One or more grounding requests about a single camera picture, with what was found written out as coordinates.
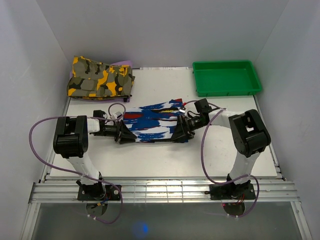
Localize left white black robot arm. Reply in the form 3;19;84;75
53;110;137;201

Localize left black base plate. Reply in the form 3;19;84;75
77;182;122;201

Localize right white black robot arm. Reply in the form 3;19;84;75
170;98;271;202

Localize blue white red patterned trousers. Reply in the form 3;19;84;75
123;98;183;143

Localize aluminium frame rail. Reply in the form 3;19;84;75
29;179;300;204

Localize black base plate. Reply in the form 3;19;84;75
77;182;122;201
204;180;256;200

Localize green plastic tray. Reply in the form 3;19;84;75
192;60;262;98

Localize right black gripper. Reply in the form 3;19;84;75
171;114;207;142

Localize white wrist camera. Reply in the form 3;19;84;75
179;102;188;116
110;111;123;121

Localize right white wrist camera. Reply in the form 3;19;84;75
179;102;188;116

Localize camouflage yellow green trousers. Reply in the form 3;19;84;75
66;55;136;100

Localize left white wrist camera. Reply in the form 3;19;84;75
110;111;123;121

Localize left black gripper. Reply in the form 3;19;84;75
92;119;137;145

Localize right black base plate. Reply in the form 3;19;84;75
204;180;256;200

